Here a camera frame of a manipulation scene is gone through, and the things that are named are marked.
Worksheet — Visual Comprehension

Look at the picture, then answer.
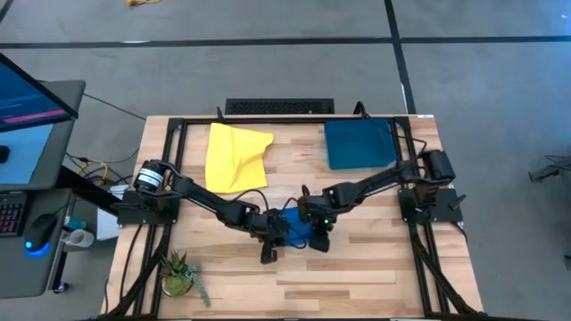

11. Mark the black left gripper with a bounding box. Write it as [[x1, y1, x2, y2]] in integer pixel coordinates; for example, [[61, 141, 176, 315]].
[[247, 208, 292, 265]]

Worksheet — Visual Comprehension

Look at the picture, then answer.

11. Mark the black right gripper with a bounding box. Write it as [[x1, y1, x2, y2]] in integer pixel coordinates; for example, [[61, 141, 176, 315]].
[[297, 184, 335, 253]]

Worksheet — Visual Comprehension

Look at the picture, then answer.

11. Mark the blue microfiber towel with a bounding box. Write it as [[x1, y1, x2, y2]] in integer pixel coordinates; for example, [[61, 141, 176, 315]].
[[278, 205, 314, 248]]

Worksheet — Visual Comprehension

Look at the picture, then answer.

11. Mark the yellow microfiber towel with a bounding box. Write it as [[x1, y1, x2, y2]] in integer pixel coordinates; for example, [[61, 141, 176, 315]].
[[204, 122, 275, 195]]

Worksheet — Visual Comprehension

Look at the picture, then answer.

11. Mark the teal plastic basket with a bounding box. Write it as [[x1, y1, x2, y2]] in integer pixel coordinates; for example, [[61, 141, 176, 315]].
[[323, 118, 399, 171]]

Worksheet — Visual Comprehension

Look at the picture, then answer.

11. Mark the small potted succulent plant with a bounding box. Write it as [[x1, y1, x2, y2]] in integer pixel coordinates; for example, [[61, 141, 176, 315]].
[[159, 249, 211, 309]]

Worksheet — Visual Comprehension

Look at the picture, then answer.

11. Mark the black keyboard at table edge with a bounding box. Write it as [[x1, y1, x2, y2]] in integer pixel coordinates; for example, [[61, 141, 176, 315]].
[[224, 97, 335, 116]]

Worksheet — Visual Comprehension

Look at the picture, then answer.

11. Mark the white box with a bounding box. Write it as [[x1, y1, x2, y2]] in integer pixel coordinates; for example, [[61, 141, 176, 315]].
[[96, 207, 120, 242]]

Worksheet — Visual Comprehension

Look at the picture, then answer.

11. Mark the black desk base bar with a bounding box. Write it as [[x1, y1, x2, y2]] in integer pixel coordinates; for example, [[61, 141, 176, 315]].
[[55, 164, 122, 216]]

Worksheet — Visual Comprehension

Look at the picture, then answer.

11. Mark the white mug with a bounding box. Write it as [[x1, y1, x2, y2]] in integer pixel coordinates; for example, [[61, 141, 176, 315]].
[[62, 227, 96, 249]]

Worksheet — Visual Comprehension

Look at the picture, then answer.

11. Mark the grey computer desk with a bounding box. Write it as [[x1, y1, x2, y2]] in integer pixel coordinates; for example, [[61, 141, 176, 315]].
[[0, 79, 87, 299]]

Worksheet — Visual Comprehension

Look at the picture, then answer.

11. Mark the black computer mouse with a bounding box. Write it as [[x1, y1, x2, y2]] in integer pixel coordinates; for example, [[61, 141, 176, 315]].
[[22, 212, 58, 256]]

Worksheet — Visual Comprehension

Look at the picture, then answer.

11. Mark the black floor stand base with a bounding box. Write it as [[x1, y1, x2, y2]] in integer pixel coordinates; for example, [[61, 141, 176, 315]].
[[528, 153, 571, 184]]

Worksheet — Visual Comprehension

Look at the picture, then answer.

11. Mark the backlit black keyboard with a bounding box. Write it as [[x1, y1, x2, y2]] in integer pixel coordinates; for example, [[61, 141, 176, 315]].
[[0, 191, 29, 238]]

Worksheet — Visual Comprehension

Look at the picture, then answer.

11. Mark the computer monitor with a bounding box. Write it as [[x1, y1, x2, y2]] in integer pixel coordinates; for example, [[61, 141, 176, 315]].
[[0, 53, 79, 134]]

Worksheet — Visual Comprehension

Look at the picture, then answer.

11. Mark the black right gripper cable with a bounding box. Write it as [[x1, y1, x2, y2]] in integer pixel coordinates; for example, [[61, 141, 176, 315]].
[[279, 195, 301, 215]]

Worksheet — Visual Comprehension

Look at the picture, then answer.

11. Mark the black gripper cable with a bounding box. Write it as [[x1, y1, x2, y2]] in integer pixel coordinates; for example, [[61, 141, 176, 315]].
[[279, 195, 301, 215], [230, 188, 269, 213]]

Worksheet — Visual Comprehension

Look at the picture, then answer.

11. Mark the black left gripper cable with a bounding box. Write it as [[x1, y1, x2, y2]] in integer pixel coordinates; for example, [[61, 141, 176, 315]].
[[230, 188, 269, 213]]

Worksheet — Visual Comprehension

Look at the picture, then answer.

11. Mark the black metal table frame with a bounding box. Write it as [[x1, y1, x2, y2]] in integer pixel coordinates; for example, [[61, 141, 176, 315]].
[[100, 101, 487, 321]]

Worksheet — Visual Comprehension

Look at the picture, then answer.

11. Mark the yellow cable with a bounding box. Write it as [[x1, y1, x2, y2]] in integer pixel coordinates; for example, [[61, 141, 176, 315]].
[[76, 159, 111, 186]]

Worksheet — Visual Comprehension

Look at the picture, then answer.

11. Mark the black floor cable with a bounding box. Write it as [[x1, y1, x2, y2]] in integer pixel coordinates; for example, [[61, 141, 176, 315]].
[[82, 92, 148, 121]]

